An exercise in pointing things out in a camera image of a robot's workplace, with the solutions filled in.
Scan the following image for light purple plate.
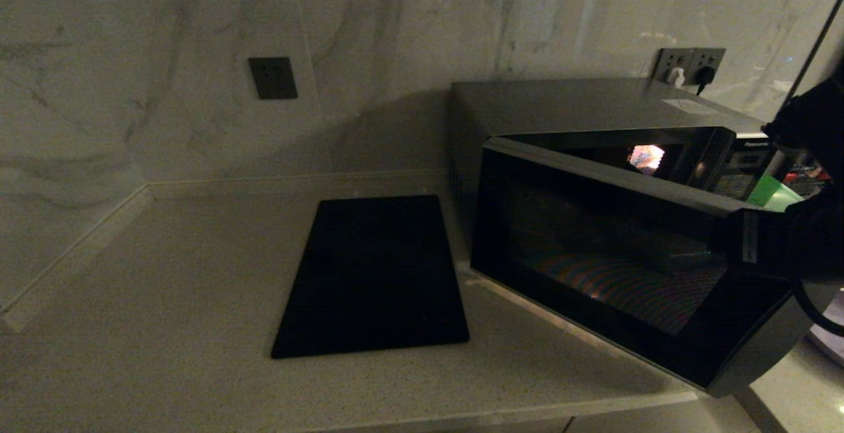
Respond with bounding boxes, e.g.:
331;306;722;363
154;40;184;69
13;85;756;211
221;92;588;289
808;288;844;366

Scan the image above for black glass microwave door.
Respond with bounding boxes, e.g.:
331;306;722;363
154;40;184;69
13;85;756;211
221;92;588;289
469;136;844;398

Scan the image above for green cutting board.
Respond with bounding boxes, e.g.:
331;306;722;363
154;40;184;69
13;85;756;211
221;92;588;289
747;173;804;213

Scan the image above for black glass induction cooktop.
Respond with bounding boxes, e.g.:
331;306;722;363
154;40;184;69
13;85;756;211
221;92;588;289
270;195;470;360

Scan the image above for black wire basket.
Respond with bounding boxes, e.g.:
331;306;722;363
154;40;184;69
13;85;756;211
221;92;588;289
785;163;833;196

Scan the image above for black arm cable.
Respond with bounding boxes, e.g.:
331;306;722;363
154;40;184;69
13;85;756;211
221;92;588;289
791;278;844;339

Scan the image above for grey double wall socket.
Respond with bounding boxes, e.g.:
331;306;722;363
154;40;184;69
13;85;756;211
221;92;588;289
652;47;726;88

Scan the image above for dark grey single wall socket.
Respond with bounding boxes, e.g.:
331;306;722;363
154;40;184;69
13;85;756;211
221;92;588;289
249;57;298;100

